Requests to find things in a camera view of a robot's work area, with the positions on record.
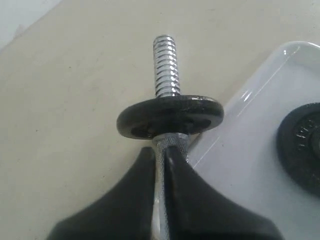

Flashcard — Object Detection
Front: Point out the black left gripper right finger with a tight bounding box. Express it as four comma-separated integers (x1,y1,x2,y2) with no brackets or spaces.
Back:
164,146,279,240

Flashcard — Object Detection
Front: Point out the black weight plate end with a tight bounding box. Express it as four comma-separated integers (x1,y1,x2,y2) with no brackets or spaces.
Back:
116,95,224,140

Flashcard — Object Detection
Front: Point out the black weight plate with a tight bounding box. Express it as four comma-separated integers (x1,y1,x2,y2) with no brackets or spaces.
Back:
276,102,320,197

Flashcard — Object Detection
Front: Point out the white rectangular plastic tray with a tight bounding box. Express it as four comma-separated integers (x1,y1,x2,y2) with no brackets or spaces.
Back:
189,41,320,240

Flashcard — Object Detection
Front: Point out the chrome threaded dumbbell bar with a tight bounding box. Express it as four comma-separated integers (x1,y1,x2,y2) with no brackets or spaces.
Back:
150,35,189,240

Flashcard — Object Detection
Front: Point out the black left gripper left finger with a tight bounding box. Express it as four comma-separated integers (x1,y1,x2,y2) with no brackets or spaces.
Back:
48,147,156,240

